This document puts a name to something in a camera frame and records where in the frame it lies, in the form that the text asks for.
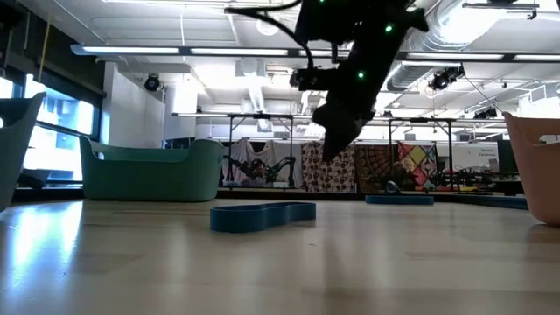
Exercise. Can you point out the spotted hanging cloth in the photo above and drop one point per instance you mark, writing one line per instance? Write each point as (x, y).
(315, 175)

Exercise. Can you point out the black aluminium table frame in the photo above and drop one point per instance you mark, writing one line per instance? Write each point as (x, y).
(490, 201)

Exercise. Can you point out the colourful diamond hanging cloth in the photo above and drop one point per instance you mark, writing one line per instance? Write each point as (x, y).
(422, 157)

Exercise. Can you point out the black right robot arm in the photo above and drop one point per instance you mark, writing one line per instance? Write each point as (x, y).
(372, 48)

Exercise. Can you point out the orange plastic basket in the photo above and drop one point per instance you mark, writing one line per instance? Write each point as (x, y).
(542, 175)

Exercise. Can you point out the grey-blue plastic basket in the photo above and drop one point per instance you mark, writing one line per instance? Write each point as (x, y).
(15, 144)

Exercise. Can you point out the black ceiling spotlight cluster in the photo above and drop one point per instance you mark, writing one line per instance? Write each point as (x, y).
(448, 76)

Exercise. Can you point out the ceiling light rail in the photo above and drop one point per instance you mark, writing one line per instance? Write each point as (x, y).
(175, 50)

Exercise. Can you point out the person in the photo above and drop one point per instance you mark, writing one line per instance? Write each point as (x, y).
(258, 168)

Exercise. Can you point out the round white ceiling lamp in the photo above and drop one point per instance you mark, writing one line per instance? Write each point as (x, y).
(264, 28)

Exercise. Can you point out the dark background desk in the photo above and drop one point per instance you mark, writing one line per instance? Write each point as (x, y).
(490, 179)

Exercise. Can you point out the teal green plastic basket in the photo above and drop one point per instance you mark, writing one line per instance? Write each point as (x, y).
(175, 175)

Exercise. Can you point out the white wall sign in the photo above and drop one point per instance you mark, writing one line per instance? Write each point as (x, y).
(486, 152)

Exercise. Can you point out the bright window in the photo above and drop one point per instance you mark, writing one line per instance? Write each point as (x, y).
(57, 149)

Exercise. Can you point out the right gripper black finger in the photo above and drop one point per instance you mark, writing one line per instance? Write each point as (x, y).
(337, 146)

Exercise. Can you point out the silver ventilation duct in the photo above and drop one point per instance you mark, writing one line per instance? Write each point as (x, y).
(442, 30)

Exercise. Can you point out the white hanging cloth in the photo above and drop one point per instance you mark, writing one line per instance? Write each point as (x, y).
(245, 151)

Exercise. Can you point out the brown patterned hanging cloth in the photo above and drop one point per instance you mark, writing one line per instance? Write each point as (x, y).
(372, 162)

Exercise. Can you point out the black background robot arm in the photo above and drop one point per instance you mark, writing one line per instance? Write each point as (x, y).
(238, 164)
(280, 168)

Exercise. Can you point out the black metal rack frame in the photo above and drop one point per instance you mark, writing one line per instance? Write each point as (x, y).
(291, 144)
(450, 149)

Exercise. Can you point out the blue rubber band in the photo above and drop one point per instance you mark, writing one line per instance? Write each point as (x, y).
(262, 219)
(398, 200)

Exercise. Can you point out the black background monitor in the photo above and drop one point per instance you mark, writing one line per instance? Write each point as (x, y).
(505, 155)

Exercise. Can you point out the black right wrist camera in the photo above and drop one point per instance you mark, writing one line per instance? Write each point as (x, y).
(312, 79)

